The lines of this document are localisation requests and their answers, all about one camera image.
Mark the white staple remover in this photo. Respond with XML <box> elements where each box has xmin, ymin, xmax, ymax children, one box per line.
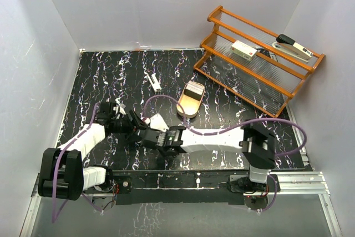
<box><xmin>145</xmin><ymin>73</ymin><xmax>161</xmax><ymax>93</ymax></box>

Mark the stack of credit cards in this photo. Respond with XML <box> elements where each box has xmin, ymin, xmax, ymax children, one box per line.
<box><xmin>184</xmin><ymin>81</ymin><xmax>205</xmax><ymax>101</ymax></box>

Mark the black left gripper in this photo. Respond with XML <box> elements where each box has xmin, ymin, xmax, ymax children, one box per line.
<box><xmin>111</xmin><ymin>110</ymin><xmax>148</xmax><ymax>143</ymax></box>

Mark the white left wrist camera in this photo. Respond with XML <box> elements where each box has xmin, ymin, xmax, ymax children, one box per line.
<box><xmin>113</xmin><ymin>103</ymin><xmax>126</xmax><ymax>115</ymax></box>

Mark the white red staples box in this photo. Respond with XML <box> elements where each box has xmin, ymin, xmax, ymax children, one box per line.
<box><xmin>230</xmin><ymin>40</ymin><xmax>257</xmax><ymax>60</ymax></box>

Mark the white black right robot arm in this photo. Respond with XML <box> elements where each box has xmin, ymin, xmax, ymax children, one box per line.
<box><xmin>138</xmin><ymin>123</ymin><xmax>276</xmax><ymax>194</ymax></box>

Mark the black beige stapler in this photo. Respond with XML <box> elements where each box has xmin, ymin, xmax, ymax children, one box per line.
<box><xmin>272</xmin><ymin>34</ymin><xmax>313</xmax><ymax>62</ymax></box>

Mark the orange wooden shelf rack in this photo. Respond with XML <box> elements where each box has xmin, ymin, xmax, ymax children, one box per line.
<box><xmin>194</xmin><ymin>6</ymin><xmax>325</xmax><ymax>117</ymax></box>

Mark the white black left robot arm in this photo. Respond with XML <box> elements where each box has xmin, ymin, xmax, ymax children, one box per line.
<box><xmin>38</xmin><ymin>102</ymin><xmax>148</xmax><ymax>200</ymax></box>

